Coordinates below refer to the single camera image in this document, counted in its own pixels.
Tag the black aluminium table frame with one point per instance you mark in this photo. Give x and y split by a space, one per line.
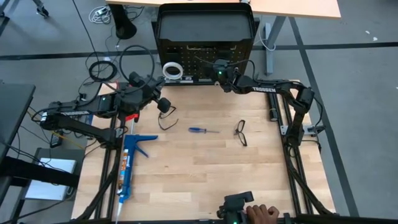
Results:
199 83

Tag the grey desk leg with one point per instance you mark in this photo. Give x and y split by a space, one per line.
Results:
274 46

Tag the light wooden desk top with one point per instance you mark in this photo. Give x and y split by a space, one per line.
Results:
295 7

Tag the blue caulking gun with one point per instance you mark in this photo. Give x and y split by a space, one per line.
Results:
127 180

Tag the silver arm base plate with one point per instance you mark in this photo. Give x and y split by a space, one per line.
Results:
312 128

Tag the black chair caster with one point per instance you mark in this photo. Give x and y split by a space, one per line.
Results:
42 12

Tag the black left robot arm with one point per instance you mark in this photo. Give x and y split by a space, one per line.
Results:
81 113

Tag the white tape roll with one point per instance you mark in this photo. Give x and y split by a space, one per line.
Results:
163 72

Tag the black power adapter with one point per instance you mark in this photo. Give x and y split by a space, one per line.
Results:
56 140

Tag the silver black spirit level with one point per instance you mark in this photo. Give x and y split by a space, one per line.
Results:
186 79

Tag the black eyeglasses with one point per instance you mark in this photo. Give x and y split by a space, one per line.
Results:
239 133

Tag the black desk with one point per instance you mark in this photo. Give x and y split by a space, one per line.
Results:
14 109

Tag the black pegboard tool cart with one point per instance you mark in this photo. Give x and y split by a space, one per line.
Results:
189 28

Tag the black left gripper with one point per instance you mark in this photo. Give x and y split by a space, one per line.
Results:
136 96

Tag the person's hand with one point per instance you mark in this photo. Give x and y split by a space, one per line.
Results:
262 214

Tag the black pegboard bin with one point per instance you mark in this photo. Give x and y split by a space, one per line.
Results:
172 57

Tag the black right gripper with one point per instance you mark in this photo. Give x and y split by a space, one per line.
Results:
225 76

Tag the white box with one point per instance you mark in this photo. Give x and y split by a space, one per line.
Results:
49 186

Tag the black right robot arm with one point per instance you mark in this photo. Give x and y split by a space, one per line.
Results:
264 89

